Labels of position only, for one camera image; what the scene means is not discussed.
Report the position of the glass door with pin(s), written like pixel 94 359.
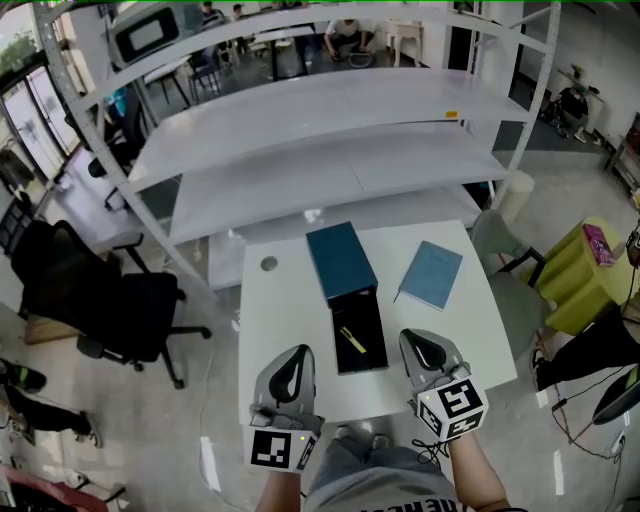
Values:
pixel 35 115

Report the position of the teal gift box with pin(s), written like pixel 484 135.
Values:
pixel 340 260

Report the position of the person's right shoe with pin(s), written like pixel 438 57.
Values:
pixel 381 441

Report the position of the black drawer unit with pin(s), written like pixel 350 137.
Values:
pixel 15 225

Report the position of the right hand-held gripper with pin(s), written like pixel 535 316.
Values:
pixel 455 405

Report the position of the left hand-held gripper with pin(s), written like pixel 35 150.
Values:
pixel 277 445

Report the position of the black mesh office chair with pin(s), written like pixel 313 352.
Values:
pixel 131 131

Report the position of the person's shoe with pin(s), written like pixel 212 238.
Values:
pixel 342 432
pixel 381 441

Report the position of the white dresser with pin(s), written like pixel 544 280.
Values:
pixel 405 32

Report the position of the person's right forearm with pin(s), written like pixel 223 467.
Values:
pixel 475 480

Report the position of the yellow-green side table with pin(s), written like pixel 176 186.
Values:
pixel 580 290

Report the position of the round grey table grommet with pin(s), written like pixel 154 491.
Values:
pixel 269 263

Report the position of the coat rack with clothes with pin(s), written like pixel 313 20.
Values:
pixel 15 170

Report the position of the grey-green armchair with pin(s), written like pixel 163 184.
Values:
pixel 515 310

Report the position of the white power strip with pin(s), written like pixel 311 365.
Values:
pixel 619 442

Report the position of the person's grey shirt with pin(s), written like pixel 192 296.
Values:
pixel 380 480

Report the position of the person's left shoe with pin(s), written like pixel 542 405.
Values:
pixel 342 432

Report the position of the white metal shelving rack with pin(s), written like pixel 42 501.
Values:
pixel 325 100

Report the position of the person's left forearm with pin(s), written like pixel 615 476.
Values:
pixel 280 495

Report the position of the wooden shelf cabinet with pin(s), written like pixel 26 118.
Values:
pixel 627 160

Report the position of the blue notebook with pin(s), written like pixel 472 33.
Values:
pixel 432 272

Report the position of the pink mat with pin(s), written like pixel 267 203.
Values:
pixel 50 492

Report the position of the white cylindrical bin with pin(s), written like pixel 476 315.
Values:
pixel 517 195

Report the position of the white table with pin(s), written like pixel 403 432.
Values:
pixel 280 325

